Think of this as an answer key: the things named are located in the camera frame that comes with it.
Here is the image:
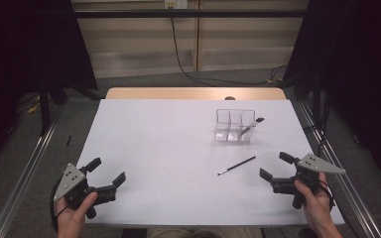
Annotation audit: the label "black makeup brush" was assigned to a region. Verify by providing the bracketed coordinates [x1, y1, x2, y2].
[238, 117, 266, 138]

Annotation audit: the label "person's right hand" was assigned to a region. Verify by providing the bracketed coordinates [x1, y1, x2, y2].
[293, 173, 337, 228]

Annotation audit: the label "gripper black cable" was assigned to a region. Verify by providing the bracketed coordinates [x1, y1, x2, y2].
[49, 178, 70, 234]
[318, 179, 336, 211]

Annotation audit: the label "black metal stand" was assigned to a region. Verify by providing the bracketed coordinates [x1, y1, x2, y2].
[312, 70, 322, 127]
[36, 73, 53, 137]

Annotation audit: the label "wooden table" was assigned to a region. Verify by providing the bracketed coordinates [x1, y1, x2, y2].
[104, 86, 288, 101]

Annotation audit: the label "black curtain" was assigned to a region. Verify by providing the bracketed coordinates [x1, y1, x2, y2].
[282, 0, 381, 191]
[0, 0, 99, 177]

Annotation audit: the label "black wall cable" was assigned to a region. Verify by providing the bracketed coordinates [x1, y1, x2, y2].
[170, 8, 289, 87]

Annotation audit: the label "yellow floor cable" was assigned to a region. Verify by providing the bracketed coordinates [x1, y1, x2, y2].
[26, 95, 43, 115]

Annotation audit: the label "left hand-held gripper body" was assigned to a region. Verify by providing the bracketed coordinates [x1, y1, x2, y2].
[53, 162, 118, 220]

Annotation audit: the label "person's left hand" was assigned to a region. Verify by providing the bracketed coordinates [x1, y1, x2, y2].
[54, 191, 99, 234]

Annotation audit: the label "thin black brush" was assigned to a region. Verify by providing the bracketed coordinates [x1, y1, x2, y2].
[216, 156, 257, 177]

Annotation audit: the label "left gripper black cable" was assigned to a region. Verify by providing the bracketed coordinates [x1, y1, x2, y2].
[49, 178, 70, 234]

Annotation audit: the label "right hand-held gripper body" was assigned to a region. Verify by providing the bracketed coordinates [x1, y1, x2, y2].
[270, 153, 347, 210]

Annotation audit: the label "white table mat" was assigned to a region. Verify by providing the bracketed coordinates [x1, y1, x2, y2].
[53, 98, 345, 227]

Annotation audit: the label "black floor cables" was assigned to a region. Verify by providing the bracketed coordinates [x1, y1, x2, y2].
[305, 95, 332, 162]

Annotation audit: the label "black horizontal bar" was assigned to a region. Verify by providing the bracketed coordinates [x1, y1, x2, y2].
[72, 9, 312, 19]

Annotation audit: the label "aluminium rail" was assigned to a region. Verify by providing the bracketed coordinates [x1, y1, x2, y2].
[0, 107, 64, 238]
[297, 100, 381, 238]

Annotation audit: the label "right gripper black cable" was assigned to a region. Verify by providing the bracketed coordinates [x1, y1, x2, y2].
[318, 179, 336, 211]

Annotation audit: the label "clear plastic organizer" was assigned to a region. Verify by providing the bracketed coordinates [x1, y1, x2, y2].
[213, 108, 257, 143]

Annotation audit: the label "white wall socket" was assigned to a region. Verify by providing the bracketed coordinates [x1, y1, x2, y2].
[164, 0, 189, 10]

